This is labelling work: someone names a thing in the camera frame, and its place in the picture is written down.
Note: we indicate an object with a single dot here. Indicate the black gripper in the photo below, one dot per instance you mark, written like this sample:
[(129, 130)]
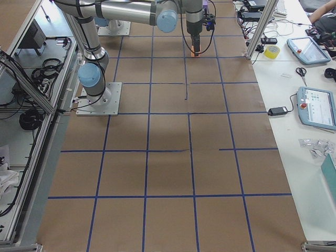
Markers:
[(194, 29)]

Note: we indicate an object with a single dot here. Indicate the yellow tape roll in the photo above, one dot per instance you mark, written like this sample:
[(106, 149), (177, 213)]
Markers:
[(272, 51)]

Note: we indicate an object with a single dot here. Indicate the teal board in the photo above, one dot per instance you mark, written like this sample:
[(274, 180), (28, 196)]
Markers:
[(328, 170)]

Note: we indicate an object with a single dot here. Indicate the orange foam cube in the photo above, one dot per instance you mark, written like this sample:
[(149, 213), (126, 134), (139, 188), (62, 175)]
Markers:
[(195, 51)]

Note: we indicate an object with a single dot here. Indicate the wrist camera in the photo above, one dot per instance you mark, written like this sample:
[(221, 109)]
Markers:
[(209, 22)]

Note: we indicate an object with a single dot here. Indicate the black handled scissors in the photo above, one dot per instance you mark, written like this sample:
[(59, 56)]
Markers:
[(301, 71)]

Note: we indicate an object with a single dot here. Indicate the bag of screws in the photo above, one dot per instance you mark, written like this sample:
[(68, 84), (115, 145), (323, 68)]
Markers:
[(318, 147)]

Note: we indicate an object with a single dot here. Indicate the far teach pendant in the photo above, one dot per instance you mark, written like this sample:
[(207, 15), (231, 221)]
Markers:
[(307, 51)]

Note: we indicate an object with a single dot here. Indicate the seated person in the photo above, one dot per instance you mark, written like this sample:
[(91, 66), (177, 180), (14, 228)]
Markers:
[(323, 19)]

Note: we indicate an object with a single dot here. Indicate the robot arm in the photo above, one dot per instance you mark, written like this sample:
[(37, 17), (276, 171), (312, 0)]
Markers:
[(91, 20)]

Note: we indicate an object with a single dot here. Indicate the aluminium frame rail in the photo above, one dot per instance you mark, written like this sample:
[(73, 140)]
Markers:
[(24, 146)]

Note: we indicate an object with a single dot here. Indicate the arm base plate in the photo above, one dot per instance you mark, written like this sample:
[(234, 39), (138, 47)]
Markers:
[(108, 104), (115, 28)]

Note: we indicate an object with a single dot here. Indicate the aluminium frame post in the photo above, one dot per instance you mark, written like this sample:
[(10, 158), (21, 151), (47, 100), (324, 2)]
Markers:
[(266, 14)]

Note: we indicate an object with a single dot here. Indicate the teach pendant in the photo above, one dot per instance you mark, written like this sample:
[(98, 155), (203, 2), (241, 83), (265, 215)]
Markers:
[(307, 51), (316, 107)]

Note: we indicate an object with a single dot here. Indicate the near teach pendant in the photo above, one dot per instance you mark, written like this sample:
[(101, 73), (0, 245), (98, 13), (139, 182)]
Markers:
[(316, 107)]

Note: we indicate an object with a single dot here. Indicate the black power brick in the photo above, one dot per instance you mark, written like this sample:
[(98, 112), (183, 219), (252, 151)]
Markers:
[(277, 111)]

